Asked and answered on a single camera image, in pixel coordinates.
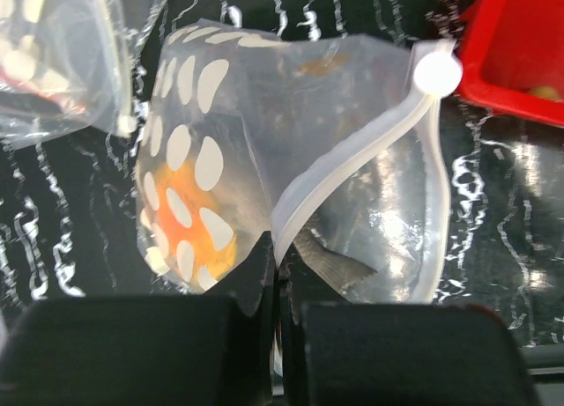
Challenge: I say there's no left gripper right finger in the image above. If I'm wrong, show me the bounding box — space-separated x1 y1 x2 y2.
278 249 540 405

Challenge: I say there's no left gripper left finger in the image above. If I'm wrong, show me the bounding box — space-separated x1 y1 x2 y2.
1 233 275 405

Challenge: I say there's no polka dot zip bag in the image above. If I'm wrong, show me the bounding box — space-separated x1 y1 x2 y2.
136 19 463 303

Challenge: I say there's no red zipper clear bag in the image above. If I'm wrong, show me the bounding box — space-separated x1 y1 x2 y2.
0 0 137 150

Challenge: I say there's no small brown ball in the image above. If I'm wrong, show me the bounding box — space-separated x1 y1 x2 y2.
527 85 563 102

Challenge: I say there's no red plastic tray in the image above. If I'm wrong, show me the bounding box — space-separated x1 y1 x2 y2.
457 0 563 127

